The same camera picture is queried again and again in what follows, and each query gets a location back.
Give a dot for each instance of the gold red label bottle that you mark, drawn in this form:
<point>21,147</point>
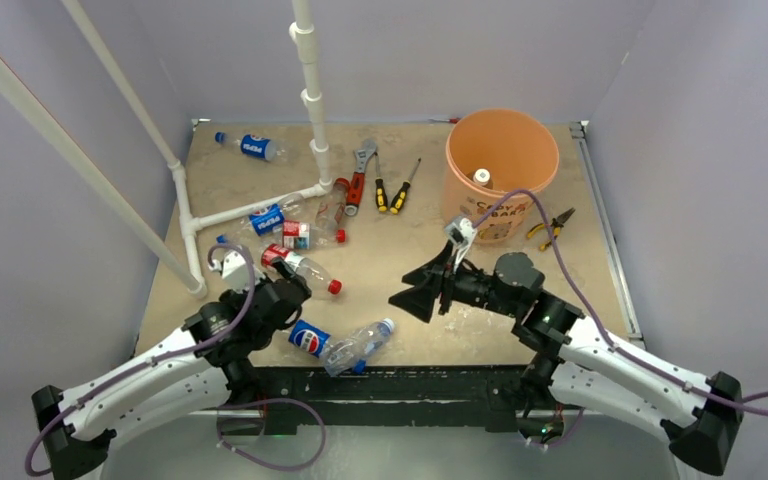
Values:
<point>482,177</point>

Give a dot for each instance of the yellow handled pliers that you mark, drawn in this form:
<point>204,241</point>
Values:
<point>553,229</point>

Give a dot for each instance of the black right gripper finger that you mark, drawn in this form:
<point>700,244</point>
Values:
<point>421,301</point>
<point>436,275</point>

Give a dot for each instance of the Pepsi bottle far corner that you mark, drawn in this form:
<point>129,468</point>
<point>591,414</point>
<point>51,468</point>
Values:
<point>253,146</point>

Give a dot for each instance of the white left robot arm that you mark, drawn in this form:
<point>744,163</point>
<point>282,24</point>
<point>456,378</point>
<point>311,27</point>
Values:
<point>202,364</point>

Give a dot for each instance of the yellow black screwdriver right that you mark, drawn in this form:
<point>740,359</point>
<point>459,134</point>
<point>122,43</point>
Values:
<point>399,200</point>

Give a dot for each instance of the yellow black screwdriver left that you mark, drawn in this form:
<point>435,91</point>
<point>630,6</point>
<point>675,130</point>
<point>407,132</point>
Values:
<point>381,198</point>

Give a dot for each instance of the white PVC pipe frame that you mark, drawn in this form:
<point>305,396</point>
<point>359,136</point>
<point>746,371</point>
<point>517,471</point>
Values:
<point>189,272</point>

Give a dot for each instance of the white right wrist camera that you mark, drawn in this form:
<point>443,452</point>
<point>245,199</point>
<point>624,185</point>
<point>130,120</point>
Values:
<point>461,234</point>

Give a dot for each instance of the orange plastic bin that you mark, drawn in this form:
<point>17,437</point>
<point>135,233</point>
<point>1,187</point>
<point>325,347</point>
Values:
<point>517,150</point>

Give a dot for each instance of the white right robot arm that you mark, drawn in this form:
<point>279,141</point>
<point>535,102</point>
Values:
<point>574,364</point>

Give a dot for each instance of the red label bottle near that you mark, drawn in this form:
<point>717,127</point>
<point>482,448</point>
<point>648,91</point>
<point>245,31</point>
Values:
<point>318,280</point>

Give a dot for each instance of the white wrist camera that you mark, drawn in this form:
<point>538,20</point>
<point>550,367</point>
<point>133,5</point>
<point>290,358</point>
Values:
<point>461,234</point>
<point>233,269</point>

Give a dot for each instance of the red blue screwdriver far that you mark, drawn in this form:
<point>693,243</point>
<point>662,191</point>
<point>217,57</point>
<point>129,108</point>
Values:
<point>445,120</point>

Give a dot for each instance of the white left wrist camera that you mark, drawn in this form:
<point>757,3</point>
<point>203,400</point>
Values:
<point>233,269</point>

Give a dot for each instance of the red handled adjustable wrench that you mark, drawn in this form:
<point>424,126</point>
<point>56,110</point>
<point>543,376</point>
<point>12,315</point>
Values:
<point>362,155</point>

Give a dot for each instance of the Pepsi bottle front edge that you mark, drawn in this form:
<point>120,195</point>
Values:
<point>310,339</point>

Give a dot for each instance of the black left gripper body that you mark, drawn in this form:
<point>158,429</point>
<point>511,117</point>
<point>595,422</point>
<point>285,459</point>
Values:
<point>259,285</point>

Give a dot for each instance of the yellow black screwdriver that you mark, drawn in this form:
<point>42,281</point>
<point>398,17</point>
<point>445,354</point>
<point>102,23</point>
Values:
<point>399,200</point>
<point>381,198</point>

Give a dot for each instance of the clear bottle blue white cap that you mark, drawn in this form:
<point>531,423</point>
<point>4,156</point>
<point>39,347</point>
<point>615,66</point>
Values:
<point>361,344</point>

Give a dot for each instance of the black aluminium base frame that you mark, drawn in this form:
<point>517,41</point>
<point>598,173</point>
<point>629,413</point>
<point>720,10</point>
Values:
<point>494,397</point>

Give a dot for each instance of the red label bottle middle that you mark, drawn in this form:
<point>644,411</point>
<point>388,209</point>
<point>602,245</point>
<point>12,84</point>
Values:
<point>297,235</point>

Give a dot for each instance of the clear bottle red open cap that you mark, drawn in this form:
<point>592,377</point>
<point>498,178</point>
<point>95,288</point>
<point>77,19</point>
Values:
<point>332,207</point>

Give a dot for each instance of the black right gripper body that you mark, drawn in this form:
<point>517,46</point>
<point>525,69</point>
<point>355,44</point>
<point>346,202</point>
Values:
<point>474,288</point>

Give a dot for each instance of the Pepsi bottle by pipe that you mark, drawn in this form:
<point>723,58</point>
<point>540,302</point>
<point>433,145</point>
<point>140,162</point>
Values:
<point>265,226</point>

